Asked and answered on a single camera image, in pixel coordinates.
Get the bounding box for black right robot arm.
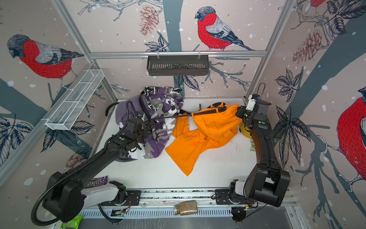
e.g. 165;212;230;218
228;97;290;207

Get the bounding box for orange trousers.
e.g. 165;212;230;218
165;105;242;176

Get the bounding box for purple candy packet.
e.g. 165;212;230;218
84;176;108;189

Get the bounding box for black hanging wire basket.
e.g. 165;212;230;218
147;55;209;76

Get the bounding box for green wipes packet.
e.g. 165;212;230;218
60;215;83;229

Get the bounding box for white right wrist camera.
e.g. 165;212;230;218
246;94;260;111

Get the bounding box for yellow cooking pot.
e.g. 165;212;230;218
239;122;252;139

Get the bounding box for jar of brown grains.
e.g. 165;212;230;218
173;200;198;216

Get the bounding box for green snack packet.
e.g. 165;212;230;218
250;139;255;152

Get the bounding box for white wire mesh shelf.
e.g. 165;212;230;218
45;69;104;130

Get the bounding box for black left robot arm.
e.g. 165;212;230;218
30;101;148;226

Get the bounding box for lilac purple trousers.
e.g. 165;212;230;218
115;96;150;128

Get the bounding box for purple camouflage trousers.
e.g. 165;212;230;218
117;87;184;162

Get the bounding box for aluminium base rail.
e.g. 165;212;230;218
77;185;296;219

